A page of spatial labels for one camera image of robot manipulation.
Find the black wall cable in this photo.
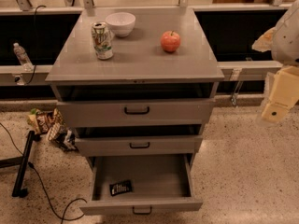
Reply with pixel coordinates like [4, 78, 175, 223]
[25, 5, 47, 86]

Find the bottom grey drawer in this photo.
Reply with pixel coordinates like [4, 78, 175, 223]
[81, 154, 202, 216]

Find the black rxbar chocolate bar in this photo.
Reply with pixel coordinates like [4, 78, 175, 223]
[109, 180, 133, 196]

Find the brown chip bag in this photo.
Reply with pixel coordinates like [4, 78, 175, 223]
[27, 108, 63, 134]

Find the grey drawer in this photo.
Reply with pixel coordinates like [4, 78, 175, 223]
[76, 135, 202, 157]
[81, 154, 202, 216]
[57, 99, 214, 128]

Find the black floor cable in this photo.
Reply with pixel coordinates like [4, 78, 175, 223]
[0, 122, 88, 224]

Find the green white soda can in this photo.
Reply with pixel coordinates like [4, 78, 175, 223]
[91, 21, 113, 60]

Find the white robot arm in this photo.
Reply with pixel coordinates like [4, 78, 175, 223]
[251, 0, 299, 123]

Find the clear plastic water bottle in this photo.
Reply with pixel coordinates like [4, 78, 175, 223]
[13, 43, 34, 72]

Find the red apple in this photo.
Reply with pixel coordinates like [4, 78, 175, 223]
[160, 31, 180, 52]

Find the middle grey drawer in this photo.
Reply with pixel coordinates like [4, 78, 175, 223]
[76, 135, 202, 157]

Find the white bowl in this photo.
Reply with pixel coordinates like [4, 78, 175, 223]
[106, 12, 135, 37]

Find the grey drawer cabinet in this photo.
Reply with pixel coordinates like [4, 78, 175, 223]
[45, 7, 225, 217]

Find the black metal stand leg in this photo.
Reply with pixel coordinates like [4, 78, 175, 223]
[0, 131, 36, 198]

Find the checkered snack bag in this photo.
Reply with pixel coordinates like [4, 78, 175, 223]
[46, 123, 66, 141]

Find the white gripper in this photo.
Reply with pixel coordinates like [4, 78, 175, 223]
[262, 66, 299, 123]

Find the dark snack package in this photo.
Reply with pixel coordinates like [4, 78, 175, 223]
[58, 130, 77, 151]

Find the top grey drawer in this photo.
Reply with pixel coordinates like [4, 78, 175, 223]
[57, 99, 214, 128]

